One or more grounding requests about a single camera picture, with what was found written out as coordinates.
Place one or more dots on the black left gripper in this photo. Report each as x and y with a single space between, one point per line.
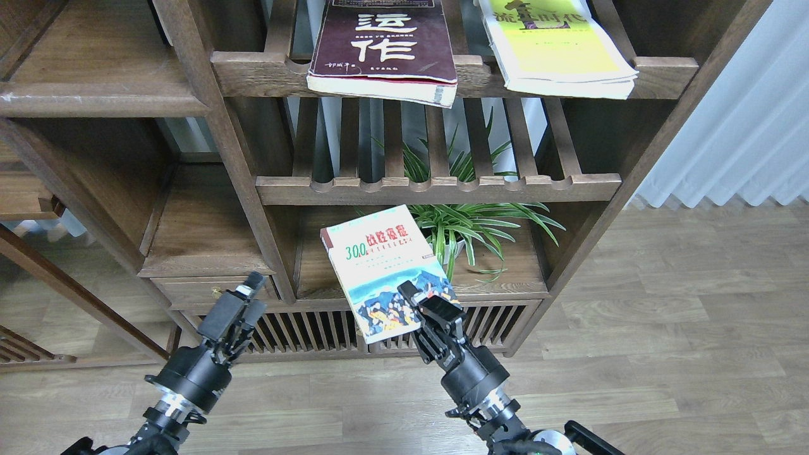
194 373

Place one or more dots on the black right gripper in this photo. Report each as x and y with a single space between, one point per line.
473 378

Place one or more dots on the colourful cover paperback book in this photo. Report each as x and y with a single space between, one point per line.
372 256

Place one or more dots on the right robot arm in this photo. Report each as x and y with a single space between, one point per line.
510 436

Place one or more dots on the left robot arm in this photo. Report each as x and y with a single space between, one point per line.
165 427

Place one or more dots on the white plant pot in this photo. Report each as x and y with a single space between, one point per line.
448 253

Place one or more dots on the green spider plant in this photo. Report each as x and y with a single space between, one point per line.
478 223

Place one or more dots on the dark wooden bookshelf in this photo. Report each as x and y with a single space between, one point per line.
182 134

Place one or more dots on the maroon book white characters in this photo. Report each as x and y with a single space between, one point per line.
394 50

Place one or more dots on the yellow green book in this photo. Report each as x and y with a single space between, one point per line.
555 48

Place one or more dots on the white curtain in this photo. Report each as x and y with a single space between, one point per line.
746 143

